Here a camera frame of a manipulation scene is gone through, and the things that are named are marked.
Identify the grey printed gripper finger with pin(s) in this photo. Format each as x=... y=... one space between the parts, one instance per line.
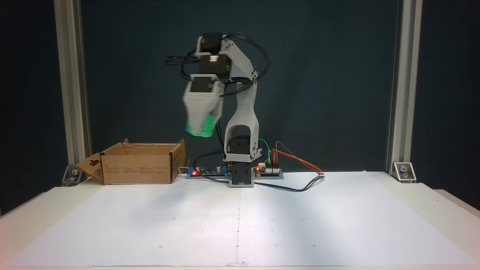
x=198 y=108

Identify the green dice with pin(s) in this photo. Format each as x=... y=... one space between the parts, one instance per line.
x=210 y=127

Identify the grey printed Koch robot arm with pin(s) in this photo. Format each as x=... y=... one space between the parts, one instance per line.
x=243 y=108

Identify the blue circuit board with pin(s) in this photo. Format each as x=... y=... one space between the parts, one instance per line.
x=208 y=173

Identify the brown cardboard box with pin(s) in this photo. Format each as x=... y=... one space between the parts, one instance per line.
x=138 y=170

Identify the white paper sheet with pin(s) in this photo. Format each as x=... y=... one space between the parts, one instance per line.
x=150 y=225

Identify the aluminium frame post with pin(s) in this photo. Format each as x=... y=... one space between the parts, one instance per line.
x=71 y=93
x=405 y=93

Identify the metal corner bracket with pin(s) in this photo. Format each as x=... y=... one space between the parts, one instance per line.
x=404 y=171
x=73 y=175

